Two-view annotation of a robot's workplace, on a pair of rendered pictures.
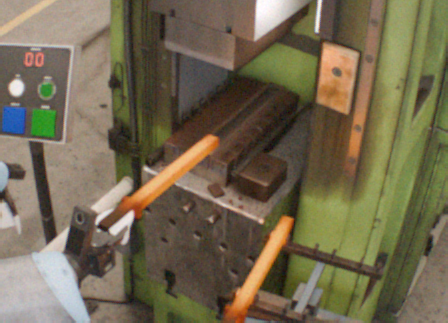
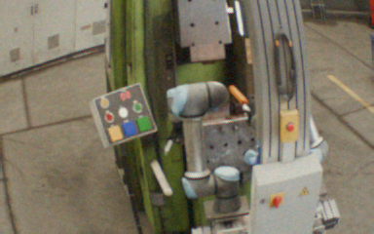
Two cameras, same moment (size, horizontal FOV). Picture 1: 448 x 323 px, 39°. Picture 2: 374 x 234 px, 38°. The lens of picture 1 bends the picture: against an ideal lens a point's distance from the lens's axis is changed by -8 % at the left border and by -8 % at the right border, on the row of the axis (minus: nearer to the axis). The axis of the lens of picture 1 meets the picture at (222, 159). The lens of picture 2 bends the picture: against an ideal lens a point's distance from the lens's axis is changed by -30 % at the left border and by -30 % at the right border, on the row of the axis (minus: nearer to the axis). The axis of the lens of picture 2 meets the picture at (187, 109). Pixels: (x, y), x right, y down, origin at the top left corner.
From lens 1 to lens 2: 3.27 m
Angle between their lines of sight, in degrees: 39
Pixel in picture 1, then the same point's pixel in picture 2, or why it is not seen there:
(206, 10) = (209, 37)
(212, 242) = (233, 144)
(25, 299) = not seen: hidden behind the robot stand
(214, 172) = (223, 111)
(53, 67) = (135, 96)
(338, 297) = not seen: hidden behind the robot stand
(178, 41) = (198, 56)
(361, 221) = not seen: hidden behind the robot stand
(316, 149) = (250, 85)
